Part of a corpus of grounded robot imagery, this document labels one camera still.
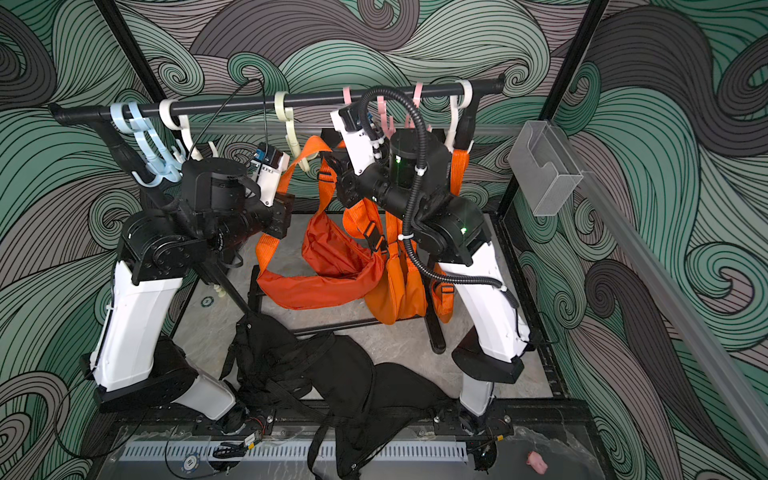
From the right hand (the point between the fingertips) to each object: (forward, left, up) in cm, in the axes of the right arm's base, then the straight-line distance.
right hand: (325, 153), depth 48 cm
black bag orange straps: (-26, -14, -57) cm, 64 cm away
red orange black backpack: (+2, +3, -37) cm, 37 cm away
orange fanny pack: (-7, -24, -35) cm, 43 cm away
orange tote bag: (-6, -14, -37) cm, 40 cm away
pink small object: (-38, -44, -56) cm, 81 cm away
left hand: (0, +8, -9) cm, 12 cm away
